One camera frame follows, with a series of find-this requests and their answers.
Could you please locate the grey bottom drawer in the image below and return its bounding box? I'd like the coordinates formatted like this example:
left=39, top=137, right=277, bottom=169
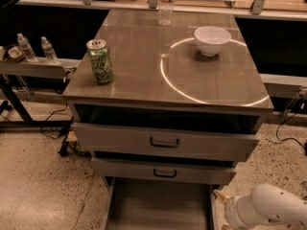
left=100, top=178, right=218, bottom=230

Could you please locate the grey drawer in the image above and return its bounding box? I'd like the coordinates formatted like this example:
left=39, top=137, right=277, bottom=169
left=100, top=178, right=218, bottom=230
left=91, top=158, right=236, bottom=185
left=72, top=123, right=260, bottom=162

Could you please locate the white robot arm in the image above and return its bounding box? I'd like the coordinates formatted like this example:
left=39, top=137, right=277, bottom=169
left=224, top=184, right=307, bottom=230

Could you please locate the grey drawer cabinet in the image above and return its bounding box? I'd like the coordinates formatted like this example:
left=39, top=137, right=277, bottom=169
left=61, top=9, right=274, bottom=196

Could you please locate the grey top drawer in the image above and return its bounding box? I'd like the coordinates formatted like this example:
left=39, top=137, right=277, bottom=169
left=72, top=123, right=260, bottom=162

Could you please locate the grey middle drawer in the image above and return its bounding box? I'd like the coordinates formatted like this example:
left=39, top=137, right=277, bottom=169
left=91, top=158, right=236, bottom=185

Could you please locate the green soda can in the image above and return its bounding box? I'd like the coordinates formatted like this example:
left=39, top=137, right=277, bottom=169
left=86, top=39, right=113, bottom=84

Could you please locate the white bowl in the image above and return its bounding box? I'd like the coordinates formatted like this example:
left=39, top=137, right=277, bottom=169
left=194, top=26, right=231, bottom=57

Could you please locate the clear bottle on cabinet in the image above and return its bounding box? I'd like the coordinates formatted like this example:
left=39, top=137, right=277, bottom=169
left=158, top=0, right=175, bottom=26

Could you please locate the right water bottle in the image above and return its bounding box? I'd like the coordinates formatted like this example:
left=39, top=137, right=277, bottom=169
left=41, top=36, right=59, bottom=64

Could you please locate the water bottle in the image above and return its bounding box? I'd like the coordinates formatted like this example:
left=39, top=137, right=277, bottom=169
left=41, top=36, right=59, bottom=64
left=17, top=33, right=37, bottom=62

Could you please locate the grey side table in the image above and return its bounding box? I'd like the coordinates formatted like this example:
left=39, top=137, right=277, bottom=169
left=0, top=57, right=81, bottom=129

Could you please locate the left water bottle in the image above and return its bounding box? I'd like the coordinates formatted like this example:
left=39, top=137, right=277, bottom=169
left=17, top=33, right=37, bottom=62

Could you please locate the small bowl on shelf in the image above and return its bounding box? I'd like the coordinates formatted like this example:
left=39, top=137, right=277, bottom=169
left=3, top=44, right=24, bottom=63

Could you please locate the black cable left floor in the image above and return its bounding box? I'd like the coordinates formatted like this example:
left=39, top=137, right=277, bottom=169
left=38, top=103, right=72, bottom=141

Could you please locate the black cable floor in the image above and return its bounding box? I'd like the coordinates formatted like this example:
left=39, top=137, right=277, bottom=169
left=38, top=103, right=72, bottom=141
left=275, top=93, right=307, bottom=155

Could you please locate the black cable right floor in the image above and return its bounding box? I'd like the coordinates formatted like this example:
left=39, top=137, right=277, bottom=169
left=275, top=93, right=307, bottom=155

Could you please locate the grey back shelf rail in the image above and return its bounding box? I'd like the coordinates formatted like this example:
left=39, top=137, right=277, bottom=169
left=18, top=0, right=307, bottom=21

